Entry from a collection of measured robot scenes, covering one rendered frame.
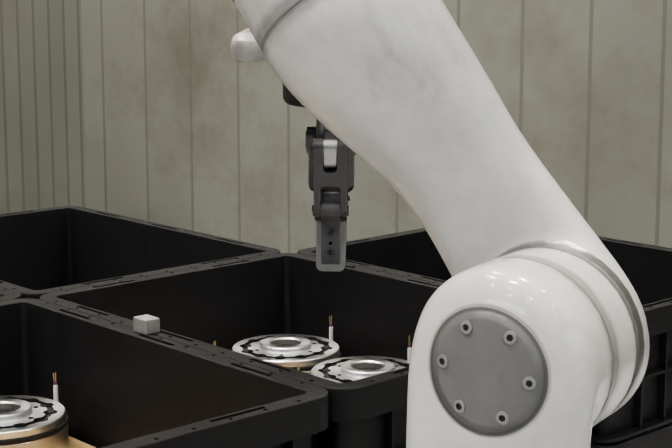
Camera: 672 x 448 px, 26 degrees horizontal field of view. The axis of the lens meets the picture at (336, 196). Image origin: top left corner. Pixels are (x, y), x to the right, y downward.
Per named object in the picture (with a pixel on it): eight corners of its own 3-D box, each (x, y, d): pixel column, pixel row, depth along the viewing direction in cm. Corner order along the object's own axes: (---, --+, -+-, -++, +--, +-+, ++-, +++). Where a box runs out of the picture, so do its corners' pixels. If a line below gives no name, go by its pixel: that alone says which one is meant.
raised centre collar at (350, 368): (407, 372, 129) (407, 365, 129) (368, 383, 125) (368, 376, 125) (367, 361, 132) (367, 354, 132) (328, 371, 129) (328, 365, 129)
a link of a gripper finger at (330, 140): (315, 116, 108) (315, 144, 109) (313, 143, 104) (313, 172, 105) (347, 116, 108) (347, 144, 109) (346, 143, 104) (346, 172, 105)
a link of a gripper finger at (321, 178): (311, 135, 105) (312, 207, 108) (310, 146, 104) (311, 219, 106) (349, 135, 105) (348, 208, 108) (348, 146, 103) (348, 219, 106)
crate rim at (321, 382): (608, 348, 119) (609, 320, 119) (340, 426, 99) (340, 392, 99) (288, 274, 148) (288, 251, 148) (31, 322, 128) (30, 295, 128)
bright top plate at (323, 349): (361, 355, 136) (361, 349, 136) (274, 373, 130) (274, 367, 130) (296, 334, 144) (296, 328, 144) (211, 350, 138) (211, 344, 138)
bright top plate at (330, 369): (448, 377, 129) (448, 370, 129) (368, 400, 122) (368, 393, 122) (366, 355, 136) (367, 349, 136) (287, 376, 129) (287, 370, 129)
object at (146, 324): (160, 332, 115) (160, 317, 115) (146, 335, 114) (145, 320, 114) (147, 328, 116) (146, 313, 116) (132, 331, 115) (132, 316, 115)
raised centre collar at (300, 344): (322, 349, 137) (322, 342, 136) (280, 357, 134) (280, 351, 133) (291, 338, 140) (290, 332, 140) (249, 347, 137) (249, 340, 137)
